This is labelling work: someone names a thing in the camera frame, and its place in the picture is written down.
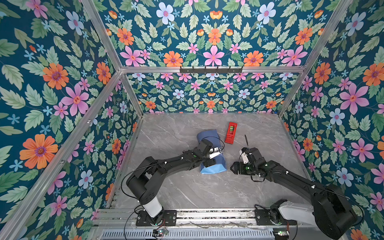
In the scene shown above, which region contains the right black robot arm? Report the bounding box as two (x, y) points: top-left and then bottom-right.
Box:
(231, 148), (358, 240)

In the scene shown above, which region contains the red tape dispenser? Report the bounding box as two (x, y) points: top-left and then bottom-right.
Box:
(225, 122), (238, 144)

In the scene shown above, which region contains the white ventilation grille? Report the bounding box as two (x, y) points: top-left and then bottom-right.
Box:
(101, 229), (275, 240)

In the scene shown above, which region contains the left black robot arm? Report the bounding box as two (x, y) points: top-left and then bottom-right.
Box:
(126, 139), (216, 221)

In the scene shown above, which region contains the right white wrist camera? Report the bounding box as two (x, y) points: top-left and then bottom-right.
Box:
(240, 151), (249, 165)

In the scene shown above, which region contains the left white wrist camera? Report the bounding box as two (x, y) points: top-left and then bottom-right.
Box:
(209, 148), (223, 159)

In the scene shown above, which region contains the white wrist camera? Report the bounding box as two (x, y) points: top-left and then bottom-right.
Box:
(240, 151), (249, 165)
(209, 148), (223, 159)

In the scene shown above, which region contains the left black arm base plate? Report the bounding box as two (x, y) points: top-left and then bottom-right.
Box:
(136, 210), (178, 227)

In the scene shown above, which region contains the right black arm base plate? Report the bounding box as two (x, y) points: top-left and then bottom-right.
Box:
(254, 208), (297, 226)

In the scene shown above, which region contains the black hook rail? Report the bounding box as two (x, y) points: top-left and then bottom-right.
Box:
(179, 66), (243, 74)

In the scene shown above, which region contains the aluminium front mounting rail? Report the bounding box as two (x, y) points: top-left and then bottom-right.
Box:
(89, 207), (341, 229)

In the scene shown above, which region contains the light blue wrapping paper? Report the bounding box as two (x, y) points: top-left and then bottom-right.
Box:
(197, 130), (227, 175)

